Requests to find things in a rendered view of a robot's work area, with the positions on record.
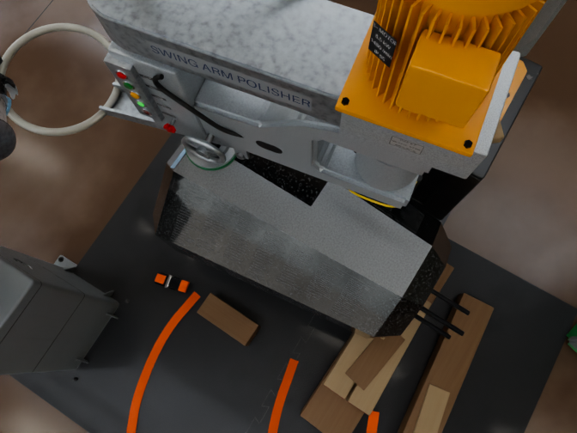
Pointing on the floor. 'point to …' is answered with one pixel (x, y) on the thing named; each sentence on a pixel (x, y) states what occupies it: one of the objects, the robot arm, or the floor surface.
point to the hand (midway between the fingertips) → (9, 91)
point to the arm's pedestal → (47, 314)
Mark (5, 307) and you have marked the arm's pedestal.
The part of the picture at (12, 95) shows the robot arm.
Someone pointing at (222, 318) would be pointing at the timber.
